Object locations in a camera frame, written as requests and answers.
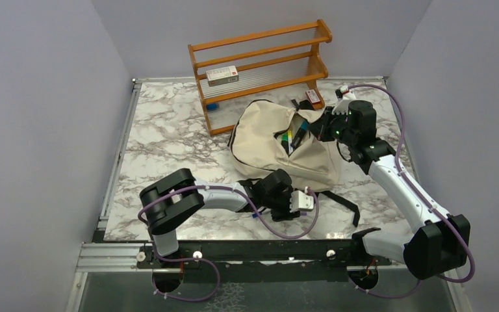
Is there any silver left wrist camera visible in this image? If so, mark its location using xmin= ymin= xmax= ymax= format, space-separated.
xmin=290 ymin=190 xmax=315 ymax=213

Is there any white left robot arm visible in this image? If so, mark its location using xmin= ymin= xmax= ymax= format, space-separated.
xmin=138 ymin=168 xmax=300 ymax=267

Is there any white yellow-tipped pen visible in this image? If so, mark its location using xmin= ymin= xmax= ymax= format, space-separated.
xmin=286 ymin=130 xmax=294 ymax=155

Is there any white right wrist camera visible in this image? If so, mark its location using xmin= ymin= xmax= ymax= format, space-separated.
xmin=332 ymin=85 xmax=357 ymax=114

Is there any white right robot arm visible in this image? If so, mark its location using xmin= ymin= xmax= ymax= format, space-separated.
xmin=309 ymin=100 xmax=472 ymax=280

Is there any small blue object under shelf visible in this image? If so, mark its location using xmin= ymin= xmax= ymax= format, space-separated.
xmin=206 ymin=103 xmax=218 ymax=111

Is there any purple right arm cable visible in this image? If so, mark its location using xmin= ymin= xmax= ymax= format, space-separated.
xmin=337 ymin=84 xmax=476 ymax=300

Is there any small red white box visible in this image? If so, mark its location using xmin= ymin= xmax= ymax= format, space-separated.
xmin=305 ymin=89 xmax=322 ymax=105

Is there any black blue highlighter marker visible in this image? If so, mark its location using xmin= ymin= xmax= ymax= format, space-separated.
xmin=290 ymin=120 xmax=309 ymax=150

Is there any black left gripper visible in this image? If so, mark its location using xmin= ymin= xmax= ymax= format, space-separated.
xmin=262 ymin=188 xmax=300 ymax=222

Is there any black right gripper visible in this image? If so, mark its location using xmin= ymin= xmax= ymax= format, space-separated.
xmin=308 ymin=106 xmax=357 ymax=147

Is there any beige canvas backpack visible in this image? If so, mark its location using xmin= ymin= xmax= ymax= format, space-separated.
xmin=228 ymin=99 xmax=360 ymax=226

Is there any green-capped marker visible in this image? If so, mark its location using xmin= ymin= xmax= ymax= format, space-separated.
xmin=281 ymin=133 xmax=288 ymax=155

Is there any white red box on shelf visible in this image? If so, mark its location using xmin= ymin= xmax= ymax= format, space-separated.
xmin=206 ymin=66 xmax=239 ymax=87

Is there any wooden two-tier shelf rack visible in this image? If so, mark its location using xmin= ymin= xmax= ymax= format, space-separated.
xmin=188 ymin=19 xmax=333 ymax=135

